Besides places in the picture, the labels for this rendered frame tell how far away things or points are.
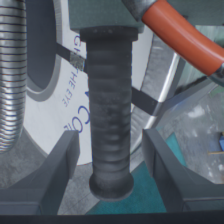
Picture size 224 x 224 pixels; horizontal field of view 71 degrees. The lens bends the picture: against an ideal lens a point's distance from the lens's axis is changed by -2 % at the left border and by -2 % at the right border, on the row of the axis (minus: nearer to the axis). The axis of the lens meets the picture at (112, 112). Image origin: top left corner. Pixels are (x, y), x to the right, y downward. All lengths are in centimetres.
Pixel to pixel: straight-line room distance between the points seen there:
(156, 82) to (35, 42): 82
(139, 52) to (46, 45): 79
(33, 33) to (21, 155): 83
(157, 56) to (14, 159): 122
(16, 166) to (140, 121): 114
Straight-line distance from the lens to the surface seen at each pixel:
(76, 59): 43
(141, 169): 204
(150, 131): 16
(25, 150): 136
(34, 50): 100
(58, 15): 49
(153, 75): 29
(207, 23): 20
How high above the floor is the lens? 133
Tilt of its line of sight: 47 degrees down
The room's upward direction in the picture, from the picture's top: 70 degrees clockwise
